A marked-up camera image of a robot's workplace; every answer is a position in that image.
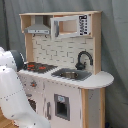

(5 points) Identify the grey toy sink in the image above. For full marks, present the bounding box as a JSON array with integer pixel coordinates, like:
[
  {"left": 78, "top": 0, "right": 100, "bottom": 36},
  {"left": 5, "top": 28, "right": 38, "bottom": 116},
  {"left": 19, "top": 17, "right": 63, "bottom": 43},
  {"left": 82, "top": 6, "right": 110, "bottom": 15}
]
[{"left": 52, "top": 68, "right": 92, "bottom": 81}]

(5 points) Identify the black toy stovetop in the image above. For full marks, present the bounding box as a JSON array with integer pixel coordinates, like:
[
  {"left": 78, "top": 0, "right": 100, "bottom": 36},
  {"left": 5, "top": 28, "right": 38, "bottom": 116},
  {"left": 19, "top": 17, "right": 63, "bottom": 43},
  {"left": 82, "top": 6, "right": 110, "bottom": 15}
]
[{"left": 23, "top": 62, "right": 55, "bottom": 73}]

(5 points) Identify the wooden toy kitchen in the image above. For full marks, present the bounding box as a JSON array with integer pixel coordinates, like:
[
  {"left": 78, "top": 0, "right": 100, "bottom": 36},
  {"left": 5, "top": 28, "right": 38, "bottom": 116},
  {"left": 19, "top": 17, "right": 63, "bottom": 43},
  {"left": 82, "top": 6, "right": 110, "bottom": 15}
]
[{"left": 19, "top": 11, "right": 114, "bottom": 128}]

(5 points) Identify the red stove knob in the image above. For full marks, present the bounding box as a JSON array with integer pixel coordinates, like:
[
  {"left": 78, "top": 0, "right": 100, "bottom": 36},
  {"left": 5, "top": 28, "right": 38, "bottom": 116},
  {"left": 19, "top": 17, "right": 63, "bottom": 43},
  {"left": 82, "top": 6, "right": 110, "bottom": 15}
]
[{"left": 31, "top": 82, "right": 37, "bottom": 87}]

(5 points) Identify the white microwave door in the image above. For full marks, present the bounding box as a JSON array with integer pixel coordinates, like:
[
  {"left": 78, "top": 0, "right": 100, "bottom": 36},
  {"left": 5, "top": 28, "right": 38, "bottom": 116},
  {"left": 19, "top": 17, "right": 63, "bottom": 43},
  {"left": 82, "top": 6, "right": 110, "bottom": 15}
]
[{"left": 51, "top": 14, "right": 91, "bottom": 39}]

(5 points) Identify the grey ice dispenser panel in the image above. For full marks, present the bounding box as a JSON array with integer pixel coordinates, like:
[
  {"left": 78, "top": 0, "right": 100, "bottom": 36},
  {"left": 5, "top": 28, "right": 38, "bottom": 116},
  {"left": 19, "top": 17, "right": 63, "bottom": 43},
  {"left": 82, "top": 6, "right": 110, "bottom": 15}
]
[{"left": 54, "top": 94, "right": 70, "bottom": 120}]

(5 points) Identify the black toy faucet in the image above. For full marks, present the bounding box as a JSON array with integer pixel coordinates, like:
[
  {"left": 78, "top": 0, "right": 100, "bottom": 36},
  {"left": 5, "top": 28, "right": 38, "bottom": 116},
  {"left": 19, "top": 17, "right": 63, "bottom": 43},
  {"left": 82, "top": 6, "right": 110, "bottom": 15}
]
[{"left": 75, "top": 51, "right": 93, "bottom": 70}]

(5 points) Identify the toy oven door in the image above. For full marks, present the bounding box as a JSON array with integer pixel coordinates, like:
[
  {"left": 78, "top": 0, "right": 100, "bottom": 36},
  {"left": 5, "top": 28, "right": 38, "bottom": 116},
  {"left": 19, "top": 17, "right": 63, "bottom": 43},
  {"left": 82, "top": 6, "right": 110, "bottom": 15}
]
[{"left": 26, "top": 93, "right": 39, "bottom": 114}]

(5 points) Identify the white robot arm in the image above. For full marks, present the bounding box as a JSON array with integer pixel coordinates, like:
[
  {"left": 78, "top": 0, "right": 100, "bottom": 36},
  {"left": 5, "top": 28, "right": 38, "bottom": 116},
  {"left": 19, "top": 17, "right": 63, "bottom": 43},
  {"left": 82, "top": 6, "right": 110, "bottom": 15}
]
[{"left": 0, "top": 47, "right": 51, "bottom": 128}]

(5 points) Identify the grey range hood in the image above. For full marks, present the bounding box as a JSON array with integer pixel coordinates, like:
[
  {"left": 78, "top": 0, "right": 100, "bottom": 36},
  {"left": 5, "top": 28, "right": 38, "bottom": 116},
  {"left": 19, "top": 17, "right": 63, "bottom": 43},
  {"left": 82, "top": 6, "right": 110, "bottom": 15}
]
[{"left": 24, "top": 16, "right": 50, "bottom": 35}]

